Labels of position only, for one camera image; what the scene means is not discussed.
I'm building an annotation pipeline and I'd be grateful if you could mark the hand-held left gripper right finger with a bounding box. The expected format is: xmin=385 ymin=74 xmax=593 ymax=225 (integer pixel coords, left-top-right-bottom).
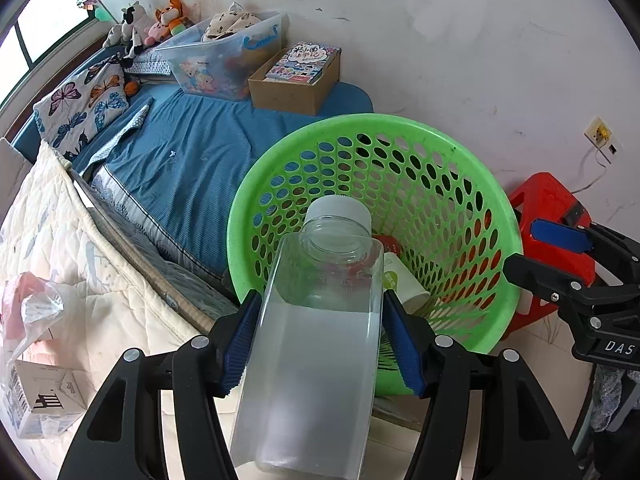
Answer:
xmin=382 ymin=290 xmax=581 ymax=480

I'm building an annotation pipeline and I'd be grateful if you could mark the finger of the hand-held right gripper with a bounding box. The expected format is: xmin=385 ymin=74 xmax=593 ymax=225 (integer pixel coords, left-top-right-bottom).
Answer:
xmin=530 ymin=218 xmax=640 ymax=264
xmin=502 ymin=254 xmax=597 ymax=312

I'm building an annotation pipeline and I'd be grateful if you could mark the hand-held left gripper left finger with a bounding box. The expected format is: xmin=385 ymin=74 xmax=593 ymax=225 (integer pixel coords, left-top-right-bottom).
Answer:
xmin=57 ymin=290 xmax=264 ymax=480

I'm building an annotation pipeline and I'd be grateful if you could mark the white paper cup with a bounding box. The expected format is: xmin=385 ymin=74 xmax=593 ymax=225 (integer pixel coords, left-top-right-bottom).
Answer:
xmin=382 ymin=252 xmax=432 ymax=312

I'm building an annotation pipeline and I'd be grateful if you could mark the clear plastic bottle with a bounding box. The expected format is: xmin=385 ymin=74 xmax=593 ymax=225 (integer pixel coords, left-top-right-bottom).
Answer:
xmin=229 ymin=195 xmax=386 ymax=480

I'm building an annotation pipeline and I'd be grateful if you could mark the green plastic basket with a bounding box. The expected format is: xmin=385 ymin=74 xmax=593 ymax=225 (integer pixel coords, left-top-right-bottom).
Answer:
xmin=227 ymin=113 xmax=524 ymax=397

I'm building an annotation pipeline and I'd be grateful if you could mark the red plastic stool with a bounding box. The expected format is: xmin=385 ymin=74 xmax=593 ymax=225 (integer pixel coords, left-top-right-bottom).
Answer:
xmin=504 ymin=172 xmax=599 ymax=342

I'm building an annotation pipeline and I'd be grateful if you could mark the dark cloth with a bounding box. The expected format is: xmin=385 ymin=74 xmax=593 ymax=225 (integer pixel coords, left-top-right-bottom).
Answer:
xmin=587 ymin=364 xmax=640 ymax=480

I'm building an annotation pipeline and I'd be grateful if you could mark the white quilted blanket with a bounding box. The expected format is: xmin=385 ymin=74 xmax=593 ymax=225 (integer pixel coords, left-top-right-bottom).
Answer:
xmin=0 ymin=139 xmax=246 ymax=480

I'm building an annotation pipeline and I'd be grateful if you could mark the blue sofa bed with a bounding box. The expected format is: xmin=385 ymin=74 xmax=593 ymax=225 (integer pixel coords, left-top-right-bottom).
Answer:
xmin=12 ymin=42 xmax=377 ymax=306

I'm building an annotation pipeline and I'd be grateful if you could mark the white milk carton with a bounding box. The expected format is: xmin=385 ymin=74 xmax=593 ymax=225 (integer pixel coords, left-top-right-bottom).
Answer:
xmin=9 ymin=356 xmax=89 ymax=440

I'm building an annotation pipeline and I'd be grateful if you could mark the pink clear plastic bag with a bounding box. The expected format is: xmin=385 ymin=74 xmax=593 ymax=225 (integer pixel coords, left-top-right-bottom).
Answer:
xmin=0 ymin=271 xmax=67 ymax=363

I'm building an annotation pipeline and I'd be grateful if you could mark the cardboard box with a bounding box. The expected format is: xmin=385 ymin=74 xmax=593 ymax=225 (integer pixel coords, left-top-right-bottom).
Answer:
xmin=247 ymin=42 xmax=343 ymax=116

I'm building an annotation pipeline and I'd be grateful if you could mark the clear plastic storage bin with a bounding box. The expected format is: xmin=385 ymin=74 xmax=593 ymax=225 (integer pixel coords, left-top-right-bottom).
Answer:
xmin=154 ymin=11 xmax=283 ymax=102

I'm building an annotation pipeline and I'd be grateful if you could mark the colourful sticker book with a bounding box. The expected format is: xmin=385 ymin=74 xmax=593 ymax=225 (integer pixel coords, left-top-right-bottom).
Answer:
xmin=264 ymin=42 xmax=343 ymax=86

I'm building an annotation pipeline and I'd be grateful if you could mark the butterfly print pillow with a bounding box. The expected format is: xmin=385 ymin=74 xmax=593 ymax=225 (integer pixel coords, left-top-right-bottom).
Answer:
xmin=33 ymin=54 xmax=129 ymax=159

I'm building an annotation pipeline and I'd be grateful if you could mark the patterned cloth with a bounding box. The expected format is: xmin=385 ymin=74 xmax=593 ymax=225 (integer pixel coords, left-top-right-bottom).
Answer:
xmin=201 ymin=2 xmax=264 ymax=42

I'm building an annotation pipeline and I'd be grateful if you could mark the orange fox plush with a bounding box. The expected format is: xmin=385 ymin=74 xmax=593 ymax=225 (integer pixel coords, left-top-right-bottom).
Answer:
xmin=152 ymin=0 xmax=194 ymax=39

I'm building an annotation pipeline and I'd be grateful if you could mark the black and white cow plush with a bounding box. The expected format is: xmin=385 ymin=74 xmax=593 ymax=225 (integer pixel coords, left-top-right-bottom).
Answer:
xmin=102 ymin=1 xmax=152 ymax=59

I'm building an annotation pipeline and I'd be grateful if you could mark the green pinwheel toy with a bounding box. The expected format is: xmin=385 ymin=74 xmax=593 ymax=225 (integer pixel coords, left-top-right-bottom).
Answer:
xmin=74 ymin=0 xmax=122 ymax=24

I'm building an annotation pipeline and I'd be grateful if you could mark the window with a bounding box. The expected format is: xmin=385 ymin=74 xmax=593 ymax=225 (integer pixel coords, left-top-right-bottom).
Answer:
xmin=0 ymin=0 xmax=87 ymax=111

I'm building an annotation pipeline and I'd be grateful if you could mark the white cable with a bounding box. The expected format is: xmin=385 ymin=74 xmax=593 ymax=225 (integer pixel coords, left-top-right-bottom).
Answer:
xmin=569 ymin=151 xmax=615 ymax=197

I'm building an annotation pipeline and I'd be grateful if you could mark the wall socket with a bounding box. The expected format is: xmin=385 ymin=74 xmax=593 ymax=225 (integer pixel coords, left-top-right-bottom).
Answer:
xmin=584 ymin=116 xmax=624 ymax=157

